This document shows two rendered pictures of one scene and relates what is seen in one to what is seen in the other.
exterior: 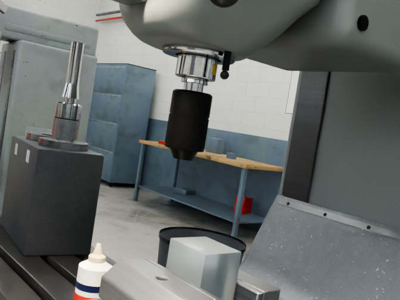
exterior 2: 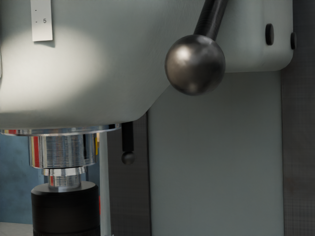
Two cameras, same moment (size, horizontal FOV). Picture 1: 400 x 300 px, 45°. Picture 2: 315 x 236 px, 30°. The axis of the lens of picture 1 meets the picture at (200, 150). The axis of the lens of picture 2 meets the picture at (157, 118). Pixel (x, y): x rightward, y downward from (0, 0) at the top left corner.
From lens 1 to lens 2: 0.25 m
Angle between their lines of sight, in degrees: 28
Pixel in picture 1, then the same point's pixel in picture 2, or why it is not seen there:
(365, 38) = (270, 52)
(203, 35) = (108, 115)
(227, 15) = (143, 77)
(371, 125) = (218, 126)
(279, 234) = not seen: outside the picture
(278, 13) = not seen: hidden behind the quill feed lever
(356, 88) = not seen: hidden behind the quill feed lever
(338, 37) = (248, 61)
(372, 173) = (233, 186)
